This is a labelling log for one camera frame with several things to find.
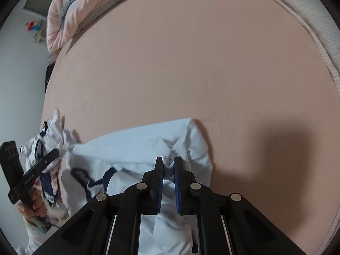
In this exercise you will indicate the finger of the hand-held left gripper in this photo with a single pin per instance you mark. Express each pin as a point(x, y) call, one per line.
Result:
point(50, 158)

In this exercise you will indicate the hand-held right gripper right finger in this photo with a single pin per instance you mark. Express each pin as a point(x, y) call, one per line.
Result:
point(177, 191)

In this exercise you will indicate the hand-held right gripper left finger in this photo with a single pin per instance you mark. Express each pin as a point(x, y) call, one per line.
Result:
point(159, 191)

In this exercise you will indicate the light blue shirt navy collar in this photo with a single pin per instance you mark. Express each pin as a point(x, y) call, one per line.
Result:
point(132, 148)

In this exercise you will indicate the person's left forearm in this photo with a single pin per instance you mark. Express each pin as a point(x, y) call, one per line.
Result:
point(32, 236)

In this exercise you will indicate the person's left hand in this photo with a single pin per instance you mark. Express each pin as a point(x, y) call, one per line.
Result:
point(39, 204)

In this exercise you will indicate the white and navy garment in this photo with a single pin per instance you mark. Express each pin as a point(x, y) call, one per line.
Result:
point(57, 135)

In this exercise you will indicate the black bag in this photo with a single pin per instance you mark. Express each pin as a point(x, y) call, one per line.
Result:
point(49, 78)

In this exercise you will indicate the pink bed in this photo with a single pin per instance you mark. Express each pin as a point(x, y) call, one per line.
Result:
point(186, 58)

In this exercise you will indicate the colourful toy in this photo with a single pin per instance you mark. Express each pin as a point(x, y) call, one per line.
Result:
point(34, 25)

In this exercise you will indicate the pink floral quilt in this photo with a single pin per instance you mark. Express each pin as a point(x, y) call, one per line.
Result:
point(79, 5)

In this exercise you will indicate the grey cabinet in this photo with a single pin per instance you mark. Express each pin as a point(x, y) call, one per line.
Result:
point(39, 1)

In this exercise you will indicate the beige waffle blanket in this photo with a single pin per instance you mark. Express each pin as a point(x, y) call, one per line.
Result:
point(305, 10)

